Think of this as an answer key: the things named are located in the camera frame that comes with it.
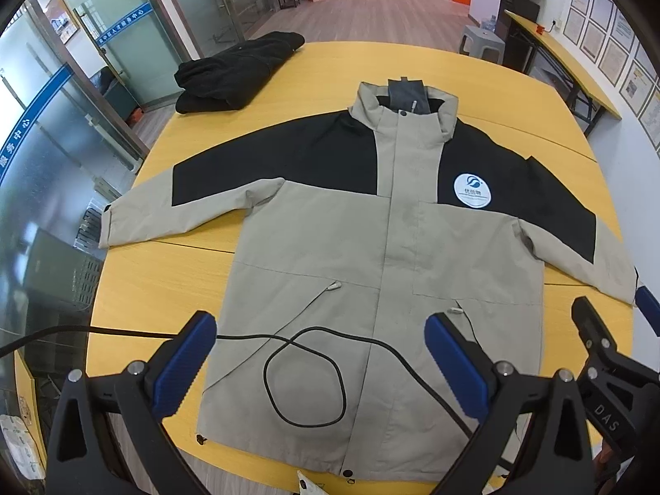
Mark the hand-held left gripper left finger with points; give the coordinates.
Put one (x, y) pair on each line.
(180, 366)

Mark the small red cup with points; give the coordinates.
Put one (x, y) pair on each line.
(540, 28)

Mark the grey plastic stool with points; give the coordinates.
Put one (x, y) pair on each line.
(482, 36)

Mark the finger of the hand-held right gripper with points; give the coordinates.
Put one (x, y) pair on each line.
(598, 330)
(648, 307)

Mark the black cabinet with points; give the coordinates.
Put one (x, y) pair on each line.
(523, 5)

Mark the clear water bottle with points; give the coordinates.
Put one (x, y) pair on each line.
(490, 21)

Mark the white paper tag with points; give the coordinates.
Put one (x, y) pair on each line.
(309, 484)

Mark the black folded garment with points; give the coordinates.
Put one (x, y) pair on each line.
(232, 72)

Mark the long narrow wooden table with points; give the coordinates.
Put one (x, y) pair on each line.
(567, 56)

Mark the row of framed certificates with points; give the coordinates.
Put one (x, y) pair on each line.
(613, 46)

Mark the beige and black jacket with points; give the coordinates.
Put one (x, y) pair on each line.
(361, 242)

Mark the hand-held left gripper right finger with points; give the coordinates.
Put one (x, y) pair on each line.
(456, 366)

